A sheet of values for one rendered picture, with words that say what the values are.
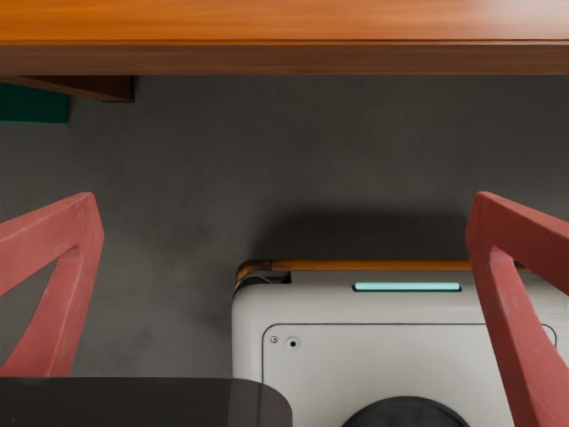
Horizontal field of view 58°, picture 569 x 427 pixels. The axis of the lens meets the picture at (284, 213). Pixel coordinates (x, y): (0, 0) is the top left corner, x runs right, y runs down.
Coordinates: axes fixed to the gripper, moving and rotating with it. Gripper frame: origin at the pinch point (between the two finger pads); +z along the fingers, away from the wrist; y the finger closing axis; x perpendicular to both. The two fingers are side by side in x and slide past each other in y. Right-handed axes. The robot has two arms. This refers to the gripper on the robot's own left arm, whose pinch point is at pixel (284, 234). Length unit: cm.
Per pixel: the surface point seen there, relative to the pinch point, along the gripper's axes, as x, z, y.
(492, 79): 33, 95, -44
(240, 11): 1.3, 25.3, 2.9
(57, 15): 1.6, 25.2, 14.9
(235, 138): 44, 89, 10
